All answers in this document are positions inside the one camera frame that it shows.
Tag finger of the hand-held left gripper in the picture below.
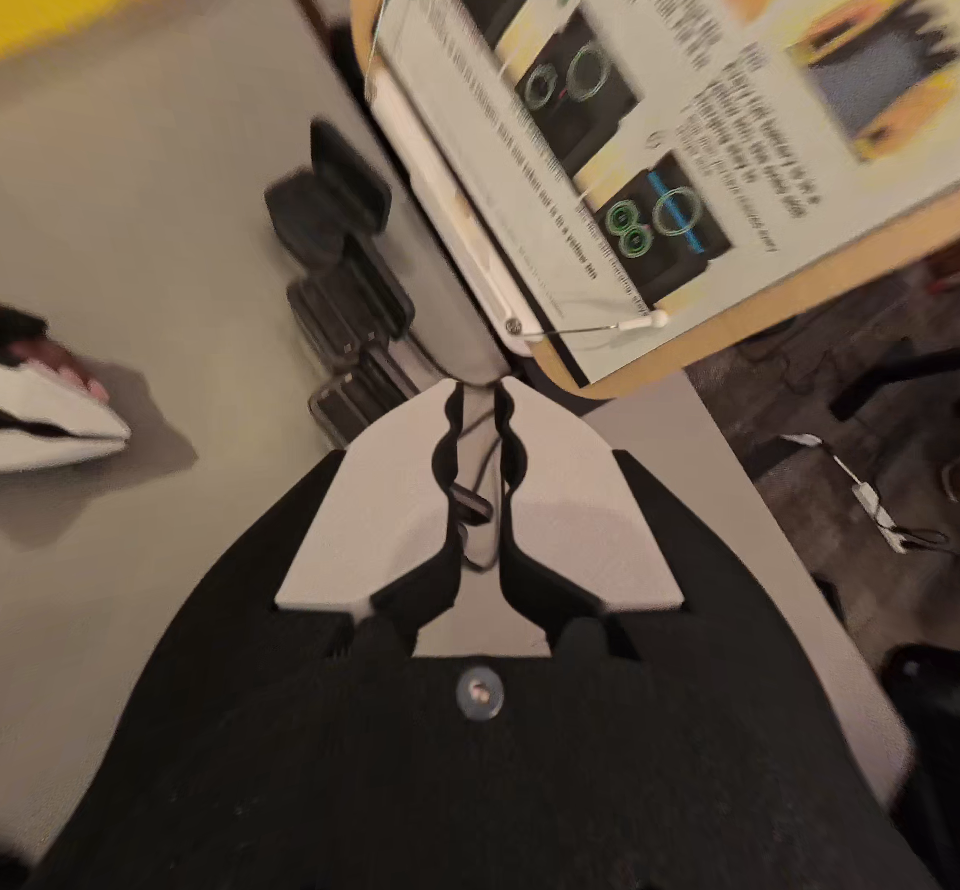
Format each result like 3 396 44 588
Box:
0 429 132 473
0 361 132 441

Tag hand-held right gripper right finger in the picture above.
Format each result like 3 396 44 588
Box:
498 377 687 657

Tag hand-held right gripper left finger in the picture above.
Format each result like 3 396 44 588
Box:
273 380 462 657

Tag black battery charging case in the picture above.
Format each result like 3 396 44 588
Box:
285 234 417 370
307 339 421 449
264 118 395 269

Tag person's left hand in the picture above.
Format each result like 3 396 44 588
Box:
26 339 112 404

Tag instruction sheet on wooden stand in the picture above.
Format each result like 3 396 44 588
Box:
348 0 960 400

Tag white power strip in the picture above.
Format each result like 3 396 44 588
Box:
780 433 954 554

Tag black chair base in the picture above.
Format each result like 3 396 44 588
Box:
877 643 960 869

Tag black charging cable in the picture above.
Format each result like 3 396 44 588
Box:
450 410 504 572

